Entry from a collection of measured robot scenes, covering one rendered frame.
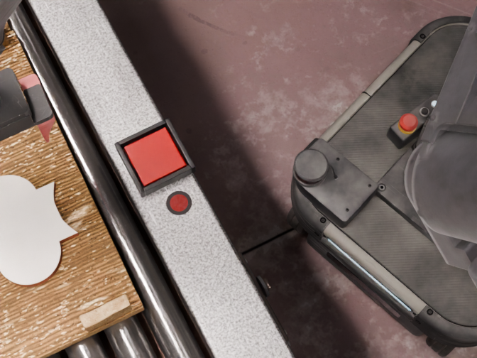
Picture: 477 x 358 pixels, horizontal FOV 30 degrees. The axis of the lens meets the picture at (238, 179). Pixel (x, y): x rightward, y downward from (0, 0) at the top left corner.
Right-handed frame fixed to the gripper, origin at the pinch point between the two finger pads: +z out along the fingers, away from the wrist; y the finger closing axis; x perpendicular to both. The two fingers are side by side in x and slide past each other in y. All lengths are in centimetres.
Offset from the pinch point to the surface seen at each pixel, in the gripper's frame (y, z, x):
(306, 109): -57, 98, -47
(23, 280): 4.5, 9.0, 11.3
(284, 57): -59, 96, -62
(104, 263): -4.7, 11.0, 12.6
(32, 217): 0.9, 8.0, 4.6
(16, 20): -6.8, 6.1, -23.4
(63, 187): -3.8, 8.9, 1.8
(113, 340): -1.9, 14.6, 20.5
